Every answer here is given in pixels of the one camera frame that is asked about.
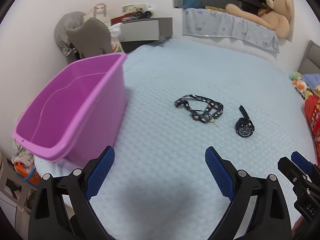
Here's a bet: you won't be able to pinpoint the black wrist watch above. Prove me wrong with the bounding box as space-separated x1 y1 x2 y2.
235 105 255 138

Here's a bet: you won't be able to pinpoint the black floral lanyard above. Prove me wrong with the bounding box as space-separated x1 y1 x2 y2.
174 94 225 127

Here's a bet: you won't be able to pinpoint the orange bag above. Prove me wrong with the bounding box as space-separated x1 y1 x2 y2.
14 162 41 187

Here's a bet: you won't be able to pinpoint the beige laundry hamper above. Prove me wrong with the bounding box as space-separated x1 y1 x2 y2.
1 157 36 213

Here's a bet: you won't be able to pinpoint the grey clothes pile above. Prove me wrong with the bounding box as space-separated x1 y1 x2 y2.
11 139 34 165

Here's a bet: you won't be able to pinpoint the red patterned pillow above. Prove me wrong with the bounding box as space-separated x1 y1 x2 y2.
304 95 320 158

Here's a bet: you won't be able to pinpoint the small plush toys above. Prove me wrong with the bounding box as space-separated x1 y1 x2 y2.
289 72 320 101

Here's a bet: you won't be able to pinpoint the purple plastic bin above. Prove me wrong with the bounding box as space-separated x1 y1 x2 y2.
13 53 127 168

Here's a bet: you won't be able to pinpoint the grey headboard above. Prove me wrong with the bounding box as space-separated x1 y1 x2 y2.
298 40 320 74

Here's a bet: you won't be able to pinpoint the light blue bed cover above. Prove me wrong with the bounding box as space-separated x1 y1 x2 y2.
34 38 318 240

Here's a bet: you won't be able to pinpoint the large teddy bear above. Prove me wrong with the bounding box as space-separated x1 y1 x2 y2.
225 0 293 38

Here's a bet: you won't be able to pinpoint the grey chair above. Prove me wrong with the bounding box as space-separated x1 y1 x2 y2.
66 18 112 59

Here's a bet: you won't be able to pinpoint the pale blue patterned blanket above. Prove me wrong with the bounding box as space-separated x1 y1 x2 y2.
182 8 279 53

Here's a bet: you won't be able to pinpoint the grey cloth on chair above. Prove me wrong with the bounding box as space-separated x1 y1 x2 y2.
54 11 86 57

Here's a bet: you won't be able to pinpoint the grey white desk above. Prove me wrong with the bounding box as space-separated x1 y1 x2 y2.
109 17 173 53

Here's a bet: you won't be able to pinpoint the white tote bag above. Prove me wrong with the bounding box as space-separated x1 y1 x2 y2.
84 3 111 27

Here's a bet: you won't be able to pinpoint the blue plush toy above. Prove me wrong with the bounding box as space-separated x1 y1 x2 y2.
183 0 201 9

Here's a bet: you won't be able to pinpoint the toy truck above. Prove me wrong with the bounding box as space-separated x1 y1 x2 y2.
134 8 152 19

